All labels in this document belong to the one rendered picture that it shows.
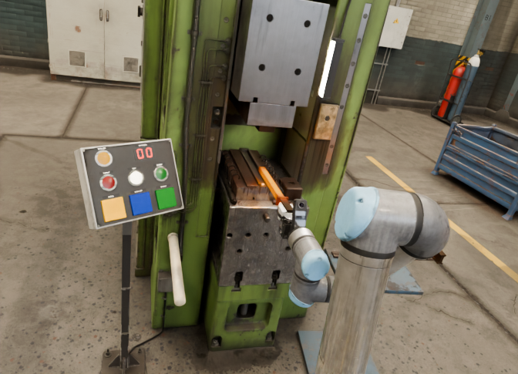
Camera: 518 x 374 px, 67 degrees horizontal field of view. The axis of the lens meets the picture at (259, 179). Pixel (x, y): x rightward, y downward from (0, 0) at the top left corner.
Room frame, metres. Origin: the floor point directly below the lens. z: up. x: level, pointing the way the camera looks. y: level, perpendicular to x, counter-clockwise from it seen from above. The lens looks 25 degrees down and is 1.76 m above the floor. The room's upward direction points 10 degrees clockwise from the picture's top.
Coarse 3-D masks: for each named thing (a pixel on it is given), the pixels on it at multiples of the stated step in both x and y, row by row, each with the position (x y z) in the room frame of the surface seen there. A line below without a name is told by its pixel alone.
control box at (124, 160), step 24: (120, 144) 1.28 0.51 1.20; (144, 144) 1.34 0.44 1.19; (168, 144) 1.41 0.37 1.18; (96, 168) 1.19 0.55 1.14; (120, 168) 1.24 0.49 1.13; (144, 168) 1.30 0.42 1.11; (168, 168) 1.36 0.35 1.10; (96, 192) 1.15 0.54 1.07; (120, 192) 1.20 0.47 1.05; (96, 216) 1.11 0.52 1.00; (144, 216) 1.21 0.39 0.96
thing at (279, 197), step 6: (264, 168) 1.65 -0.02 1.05; (264, 174) 1.58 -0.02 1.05; (264, 180) 1.55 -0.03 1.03; (270, 180) 1.52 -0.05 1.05; (270, 186) 1.48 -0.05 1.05; (276, 186) 1.48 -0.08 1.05; (276, 192) 1.42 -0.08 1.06; (276, 198) 1.39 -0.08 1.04; (282, 198) 1.36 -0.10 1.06; (276, 204) 1.36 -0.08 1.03; (288, 204) 1.32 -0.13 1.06; (288, 210) 1.28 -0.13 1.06
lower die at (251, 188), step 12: (228, 156) 1.88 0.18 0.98; (240, 156) 1.89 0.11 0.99; (252, 156) 1.89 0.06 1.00; (240, 168) 1.73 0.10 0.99; (240, 180) 1.62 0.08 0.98; (252, 180) 1.62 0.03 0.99; (276, 180) 1.66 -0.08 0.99; (240, 192) 1.56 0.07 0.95; (252, 192) 1.57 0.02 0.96; (264, 192) 1.59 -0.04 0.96
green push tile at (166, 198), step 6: (156, 192) 1.28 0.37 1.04; (162, 192) 1.29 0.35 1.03; (168, 192) 1.31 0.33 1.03; (156, 198) 1.27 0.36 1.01; (162, 198) 1.28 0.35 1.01; (168, 198) 1.30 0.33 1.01; (174, 198) 1.31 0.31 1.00; (162, 204) 1.27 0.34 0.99; (168, 204) 1.28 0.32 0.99; (174, 204) 1.30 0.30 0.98
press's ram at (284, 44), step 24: (240, 0) 1.71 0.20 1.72; (264, 0) 1.55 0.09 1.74; (288, 0) 1.58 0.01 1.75; (240, 24) 1.66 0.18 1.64; (264, 24) 1.55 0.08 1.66; (288, 24) 1.58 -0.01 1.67; (312, 24) 1.61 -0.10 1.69; (240, 48) 1.60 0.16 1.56; (264, 48) 1.56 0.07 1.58; (288, 48) 1.59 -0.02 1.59; (312, 48) 1.62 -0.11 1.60; (240, 72) 1.55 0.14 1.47; (264, 72) 1.56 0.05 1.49; (288, 72) 1.59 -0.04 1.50; (312, 72) 1.63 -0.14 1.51; (240, 96) 1.53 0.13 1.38; (264, 96) 1.57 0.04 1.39; (288, 96) 1.60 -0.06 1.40
